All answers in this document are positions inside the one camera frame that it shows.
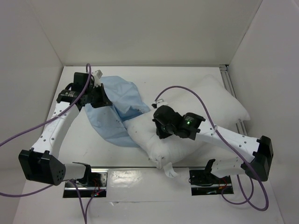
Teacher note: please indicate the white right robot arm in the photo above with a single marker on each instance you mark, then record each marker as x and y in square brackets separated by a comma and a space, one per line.
[254, 155]

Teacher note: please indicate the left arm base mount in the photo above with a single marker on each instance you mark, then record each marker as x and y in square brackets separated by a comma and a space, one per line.
[96, 187]

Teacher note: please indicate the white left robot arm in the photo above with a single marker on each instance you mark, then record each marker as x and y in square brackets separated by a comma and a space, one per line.
[40, 163]

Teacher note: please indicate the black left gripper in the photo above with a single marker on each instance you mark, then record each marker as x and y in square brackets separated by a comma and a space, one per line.
[104, 101]

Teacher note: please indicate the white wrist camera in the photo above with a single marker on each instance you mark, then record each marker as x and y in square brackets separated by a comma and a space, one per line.
[158, 103]
[96, 77]

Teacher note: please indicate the aluminium rail right side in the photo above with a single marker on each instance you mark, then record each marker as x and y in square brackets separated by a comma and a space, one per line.
[240, 126]

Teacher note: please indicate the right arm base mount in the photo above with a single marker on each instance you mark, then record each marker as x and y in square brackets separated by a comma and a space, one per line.
[206, 184]

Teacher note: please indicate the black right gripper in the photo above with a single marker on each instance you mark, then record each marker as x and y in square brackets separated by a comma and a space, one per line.
[160, 122]

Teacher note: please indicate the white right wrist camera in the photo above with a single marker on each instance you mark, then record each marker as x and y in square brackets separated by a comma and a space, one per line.
[158, 103]

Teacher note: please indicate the light blue pillowcase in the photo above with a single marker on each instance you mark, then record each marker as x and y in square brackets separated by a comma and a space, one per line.
[127, 104]

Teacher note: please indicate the white pillow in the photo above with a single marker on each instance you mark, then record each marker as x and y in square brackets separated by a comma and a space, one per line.
[211, 100]

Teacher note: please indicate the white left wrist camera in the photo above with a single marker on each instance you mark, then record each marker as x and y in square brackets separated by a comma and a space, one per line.
[96, 77]

